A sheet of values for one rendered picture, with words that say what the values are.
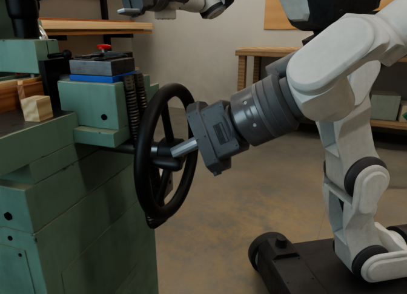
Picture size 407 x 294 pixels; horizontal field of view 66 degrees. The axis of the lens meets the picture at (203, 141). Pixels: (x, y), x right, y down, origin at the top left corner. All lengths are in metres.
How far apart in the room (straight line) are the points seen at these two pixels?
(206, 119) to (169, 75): 3.96
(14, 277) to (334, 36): 0.71
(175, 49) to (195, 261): 3.22
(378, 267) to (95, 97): 1.05
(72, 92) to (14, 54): 0.19
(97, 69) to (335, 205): 0.92
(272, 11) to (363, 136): 2.93
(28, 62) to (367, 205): 0.99
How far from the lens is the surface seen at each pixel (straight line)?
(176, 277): 1.54
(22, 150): 0.60
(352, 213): 1.10
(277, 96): 0.43
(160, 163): 0.55
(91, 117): 0.66
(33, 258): 0.70
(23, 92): 0.73
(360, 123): 1.00
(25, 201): 0.63
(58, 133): 0.65
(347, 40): 0.42
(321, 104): 0.45
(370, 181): 1.05
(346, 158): 1.03
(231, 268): 1.58
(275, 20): 3.82
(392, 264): 1.30
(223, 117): 0.47
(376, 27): 0.43
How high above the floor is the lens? 1.06
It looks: 20 degrees down
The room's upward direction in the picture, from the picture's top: straight up
